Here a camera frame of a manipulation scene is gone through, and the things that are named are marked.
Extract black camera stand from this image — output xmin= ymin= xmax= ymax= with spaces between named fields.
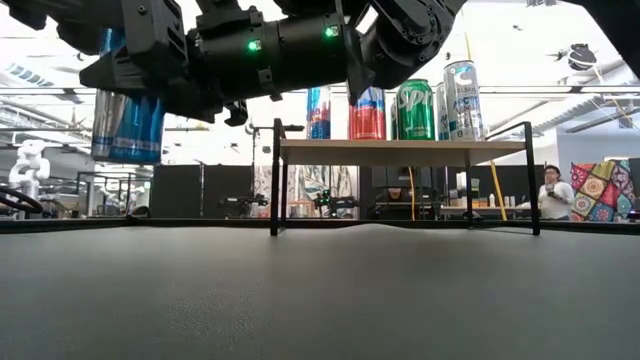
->
xmin=248 ymin=123 xmax=306 ymax=219

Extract white Celsius can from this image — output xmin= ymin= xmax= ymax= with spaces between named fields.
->
xmin=435 ymin=82 xmax=448 ymax=142
xmin=443 ymin=59 xmax=485 ymax=142

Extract black partition panel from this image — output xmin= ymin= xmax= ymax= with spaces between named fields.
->
xmin=151 ymin=164 xmax=254 ymax=220

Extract black ceiling cable reel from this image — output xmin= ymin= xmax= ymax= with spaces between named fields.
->
xmin=567 ymin=43 xmax=599 ymax=72

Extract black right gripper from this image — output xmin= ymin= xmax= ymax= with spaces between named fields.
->
xmin=0 ymin=0 xmax=221 ymax=124

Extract black curved tube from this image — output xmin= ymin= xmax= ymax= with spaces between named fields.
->
xmin=0 ymin=184 xmax=45 ymax=216

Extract wooden shelf black metal frame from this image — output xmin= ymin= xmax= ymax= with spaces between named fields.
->
xmin=269 ymin=117 xmax=542 ymax=238

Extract person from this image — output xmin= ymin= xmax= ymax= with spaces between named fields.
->
xmin=367 ymin=187 xmax=419 ymax=220
xmin=537 ymin=164 xmax=576 ymax=221

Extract wood and black table frame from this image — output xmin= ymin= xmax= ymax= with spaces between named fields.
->
xmin=0 ymin=217 xmax=640 ymax=237

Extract red Fanta strawberry can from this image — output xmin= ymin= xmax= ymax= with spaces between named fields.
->
xmin=348 ymin=85 xmax=387 ymax=142

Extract yellow cable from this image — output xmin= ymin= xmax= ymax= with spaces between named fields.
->
xmin=488 ymin=160 xmax=509 ymax=222
xmin=407 ymin=166 xmax=416 ymax=221

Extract colourful patchwork quilt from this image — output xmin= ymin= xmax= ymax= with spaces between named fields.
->
xmin=569 ymin=158 xmax=637 ymax=224

